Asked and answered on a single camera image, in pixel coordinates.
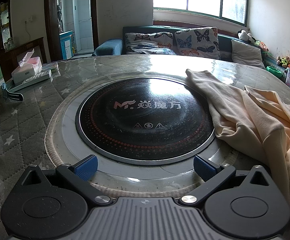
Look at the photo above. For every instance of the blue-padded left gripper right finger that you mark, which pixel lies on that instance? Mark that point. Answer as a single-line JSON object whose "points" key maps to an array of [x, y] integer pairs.
{"points": [[214, 177]]}

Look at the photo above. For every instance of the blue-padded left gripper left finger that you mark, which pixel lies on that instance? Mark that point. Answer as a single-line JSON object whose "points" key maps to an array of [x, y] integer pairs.
{"points": [[75, 178]]}

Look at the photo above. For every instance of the cream beige sweatshirt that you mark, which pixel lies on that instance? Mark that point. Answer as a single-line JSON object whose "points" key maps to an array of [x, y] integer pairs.
{"points": [[252, 121]]}

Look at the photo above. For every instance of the black round induction cooktop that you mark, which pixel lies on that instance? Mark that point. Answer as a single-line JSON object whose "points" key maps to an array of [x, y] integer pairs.
{"points": [[145, 121]]}

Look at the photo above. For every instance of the black teal comb brush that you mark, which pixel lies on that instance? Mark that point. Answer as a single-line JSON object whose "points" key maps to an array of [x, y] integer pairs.
{"points": [[11, 95]]}

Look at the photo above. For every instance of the white remote control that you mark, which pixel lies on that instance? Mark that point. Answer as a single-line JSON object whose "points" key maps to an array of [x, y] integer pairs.
{"points": [[42, 76]]}

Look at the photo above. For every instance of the pink white tissue box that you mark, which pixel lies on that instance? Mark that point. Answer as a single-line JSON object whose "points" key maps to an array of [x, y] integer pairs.
{"points": [[27, 67]]}

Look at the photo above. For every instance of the green plastic bowl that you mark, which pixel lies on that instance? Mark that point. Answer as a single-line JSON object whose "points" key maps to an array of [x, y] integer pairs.
{"points": [[274, 71]]}

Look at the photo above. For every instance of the grey beige cushion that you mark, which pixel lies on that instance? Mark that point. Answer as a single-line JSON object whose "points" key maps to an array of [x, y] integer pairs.
{"points": [[243, 53]]}

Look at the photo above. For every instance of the butterfly pillow upright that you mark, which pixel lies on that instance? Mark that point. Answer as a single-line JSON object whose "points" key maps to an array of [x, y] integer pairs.
{"points": [[198, 42]]}

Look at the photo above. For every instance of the colourful plush toys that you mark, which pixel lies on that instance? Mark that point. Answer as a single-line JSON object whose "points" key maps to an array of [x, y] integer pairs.
{"points": [[283, 62]]}

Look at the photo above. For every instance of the blue white small cabinet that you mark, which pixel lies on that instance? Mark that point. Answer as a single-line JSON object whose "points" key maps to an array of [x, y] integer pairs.
{"points": [[66, 44]]}

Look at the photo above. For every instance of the butterfly pillow lying flat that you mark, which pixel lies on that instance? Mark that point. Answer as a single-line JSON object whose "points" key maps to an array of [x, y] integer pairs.
{"points": [[156, 43]]}

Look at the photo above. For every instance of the panda plush toy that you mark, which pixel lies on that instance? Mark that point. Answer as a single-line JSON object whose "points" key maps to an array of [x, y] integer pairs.
{"points": [[246, 37]]}

